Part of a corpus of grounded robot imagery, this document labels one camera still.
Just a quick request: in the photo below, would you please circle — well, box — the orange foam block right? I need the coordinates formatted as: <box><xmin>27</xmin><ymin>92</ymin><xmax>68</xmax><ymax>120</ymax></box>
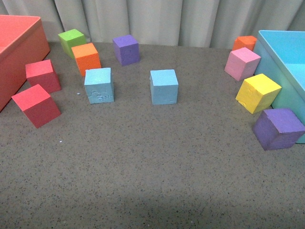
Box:
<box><xmin>232</xmin><ymin>36</ymin><xmax>257</xmax><ymax>51</ymax></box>

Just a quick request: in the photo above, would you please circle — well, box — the red foam block rear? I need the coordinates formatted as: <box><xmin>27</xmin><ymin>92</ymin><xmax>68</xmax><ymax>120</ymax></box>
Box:
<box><xmin>25</xmin><ymin>60</ymin><xmax>61</xmax><ymax>93</ymax></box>

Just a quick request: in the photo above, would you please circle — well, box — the red plastic bin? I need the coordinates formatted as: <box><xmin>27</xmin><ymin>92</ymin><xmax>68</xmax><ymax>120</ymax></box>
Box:
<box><xmin>0</xmin><ymin>15</ymin><xmax>50</xmax><ymax>110</ymax></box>

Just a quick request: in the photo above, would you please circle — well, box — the yellow foam block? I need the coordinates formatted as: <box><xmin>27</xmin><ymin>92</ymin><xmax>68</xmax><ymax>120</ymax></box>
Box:
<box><xmin>235</xmin><ymin>73</ymin><xmax>282</xmax><ymax>114</ymax></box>

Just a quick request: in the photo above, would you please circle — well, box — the light blue plastic bin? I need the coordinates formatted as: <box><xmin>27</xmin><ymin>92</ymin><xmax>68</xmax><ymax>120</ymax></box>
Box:
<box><xmin>252</xmin><ymin>30</ymin><xmax>305</xmax><ymax>144</ymax></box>

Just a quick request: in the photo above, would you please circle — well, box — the pink foam block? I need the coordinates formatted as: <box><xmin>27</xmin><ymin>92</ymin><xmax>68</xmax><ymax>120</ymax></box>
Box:
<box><xmin>224</xmin><ymin>47</ymin><xmax>261</xmax><ymax>81</ymax></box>

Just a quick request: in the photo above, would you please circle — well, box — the green foam block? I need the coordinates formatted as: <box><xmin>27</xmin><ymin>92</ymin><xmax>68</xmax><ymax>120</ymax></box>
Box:
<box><xmin>58</xmin><ymin>29</ymin><xmax>86</xmax><ymax>59</ymax></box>

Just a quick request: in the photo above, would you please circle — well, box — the purple foam block right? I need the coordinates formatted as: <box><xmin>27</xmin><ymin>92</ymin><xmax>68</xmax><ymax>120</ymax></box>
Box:
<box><xmin>252</xmin><ymin>108</ymin><xmax>305</xmax><ymax>150</ymax></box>

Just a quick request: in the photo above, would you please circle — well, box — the purple foam block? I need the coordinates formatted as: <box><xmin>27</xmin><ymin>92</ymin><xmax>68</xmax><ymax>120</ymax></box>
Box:
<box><xmin>252</xmin><ymin>108</ymin><xmax>305</xmax><ymax>150</ymax></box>
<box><xmin>112</xmin><ymin>34</ymin><xmax>140</xmax><ymax>66</ymax></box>

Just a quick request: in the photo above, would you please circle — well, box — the red foam block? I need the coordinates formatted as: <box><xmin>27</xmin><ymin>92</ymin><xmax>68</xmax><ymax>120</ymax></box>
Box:
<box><xmin>11</xmin><ymin>84</ymin><xmax>61</xmax><ymax>128</ymax></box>
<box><xmin>25</xmin><ymin>60</ymin><xmax>61</xmax><ymax>93</ymax></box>

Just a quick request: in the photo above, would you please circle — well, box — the orange foam block left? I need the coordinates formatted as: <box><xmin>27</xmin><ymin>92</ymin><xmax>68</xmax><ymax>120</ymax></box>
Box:
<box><xmin>71</xmin><ymin>43</ymin><xmax>102</xmax><ymax>77</ymax></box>

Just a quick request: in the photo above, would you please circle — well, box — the dented light blue foam block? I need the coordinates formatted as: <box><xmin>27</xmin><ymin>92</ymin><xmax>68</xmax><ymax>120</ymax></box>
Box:
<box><xmin>84</xmin><ymin>68</ymin><xmax>114</xmax><ymax>104</ymax></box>

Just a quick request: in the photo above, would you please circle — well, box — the purple foam block left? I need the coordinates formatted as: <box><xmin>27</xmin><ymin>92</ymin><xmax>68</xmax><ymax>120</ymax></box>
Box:
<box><xmin>112</xmin><ymin>34</ymin><xmax>140</xmax><ymax>66</ymax></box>

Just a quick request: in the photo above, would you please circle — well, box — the white curtain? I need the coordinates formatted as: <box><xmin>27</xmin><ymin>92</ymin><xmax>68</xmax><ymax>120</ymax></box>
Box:
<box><xmin>0</xmin><ymin>0</ymin><xmax>305</xmax><ymax>49</ymax></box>

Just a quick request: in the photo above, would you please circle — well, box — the red foam block front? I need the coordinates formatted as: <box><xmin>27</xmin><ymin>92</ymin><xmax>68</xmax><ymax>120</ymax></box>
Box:
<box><xmin>11</xmin><ymin>84</ymin><xmax>61</xmax><ymax>128</ymax></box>

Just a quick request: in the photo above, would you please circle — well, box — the orange foam block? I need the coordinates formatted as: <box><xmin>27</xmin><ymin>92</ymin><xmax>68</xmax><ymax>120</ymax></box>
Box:
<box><xmin>71</xmin><ymin>43</ymin><xmax>102</xmax><ymax>77</ymax></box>
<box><xmin>232</xmin><ymin>36</ymin><xmax>257</xmax><ymax>51</ymax></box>

